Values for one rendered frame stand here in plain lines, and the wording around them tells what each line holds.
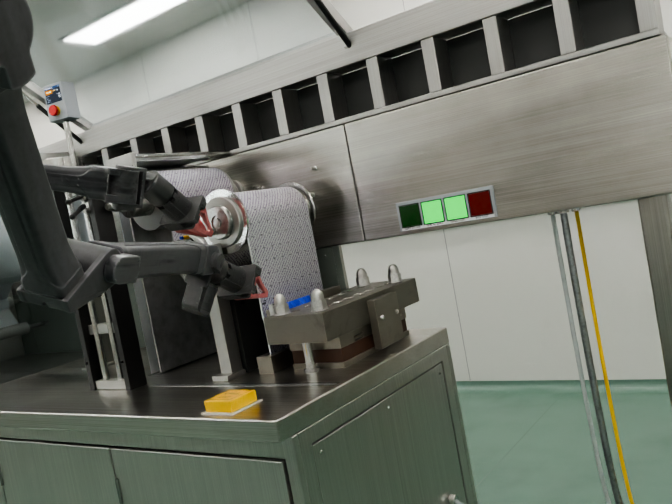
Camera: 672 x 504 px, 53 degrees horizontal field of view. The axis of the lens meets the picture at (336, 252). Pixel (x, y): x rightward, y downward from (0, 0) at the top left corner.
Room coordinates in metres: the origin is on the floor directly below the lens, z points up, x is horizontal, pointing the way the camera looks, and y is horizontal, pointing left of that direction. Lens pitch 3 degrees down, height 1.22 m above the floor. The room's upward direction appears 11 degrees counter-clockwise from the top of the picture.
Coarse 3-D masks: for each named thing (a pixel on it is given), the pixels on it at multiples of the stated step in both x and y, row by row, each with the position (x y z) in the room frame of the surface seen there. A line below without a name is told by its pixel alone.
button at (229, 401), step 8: (224, 392) 1.29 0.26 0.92; (232, 392) 1.27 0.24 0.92; (240, 392) 1.26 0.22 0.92; (248, 392) 1.25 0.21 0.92; (208, 400) 1.25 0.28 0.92; (216, 400) 1.24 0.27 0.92; (224, 400) 1.22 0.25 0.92; (232, 400) 1.22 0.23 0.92; (240, 400) 1.23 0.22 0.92; (248, 400) 1.25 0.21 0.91; (256, 400) 1.27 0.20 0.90; (208, 408) 1.25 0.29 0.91; (216, 408) 1.23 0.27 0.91; (224, 408) 1.22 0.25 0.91; (232, 408) 1.21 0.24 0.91; (240, 408) 1.23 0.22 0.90
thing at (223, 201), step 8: (216, 200) 1.54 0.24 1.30; (224, 200) 1.52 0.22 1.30; (208, 208) 1.55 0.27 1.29; (232, 208) 1.51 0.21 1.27; (232, 216) 1.51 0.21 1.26; (240, 216) 1.51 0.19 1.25; (240, 224) 1.51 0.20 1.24; (232, 232) 1.52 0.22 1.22; (240, 232) 1.51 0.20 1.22; (216, 240) 1.55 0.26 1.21; (224, 240) 1.54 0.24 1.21; (232, 240) 1.52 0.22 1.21
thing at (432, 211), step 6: (426, 204) 1.60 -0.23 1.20; (432, 204) 1.59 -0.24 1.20; (438, 204) 1.58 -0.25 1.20; (426, 210) 1.60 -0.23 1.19; (432, 210) 1.59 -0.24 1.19; (438, 210) 1.58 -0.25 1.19; (426, 216) 1.60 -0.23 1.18; (432, 216) 1.60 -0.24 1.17; (438, 216) 1.59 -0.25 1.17; (426, 222) 1.61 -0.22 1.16; (432, 222) 1.60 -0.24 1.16
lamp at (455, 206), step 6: (450, 198) 1.56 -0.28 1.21; (456, 198) 1.56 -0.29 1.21; (462, 198) 1.55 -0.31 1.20; (450, 204) 1.57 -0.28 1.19; (456, 204) 1.56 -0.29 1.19; (462, 204) 1.55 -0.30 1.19; (450, 210) 1.57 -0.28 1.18; (456, 210) 1.56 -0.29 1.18; (462, 210) 1.55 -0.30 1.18; (450, 216) 1.57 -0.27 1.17; (456, 216) 1.56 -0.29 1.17; (462, 216) 1.55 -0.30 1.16
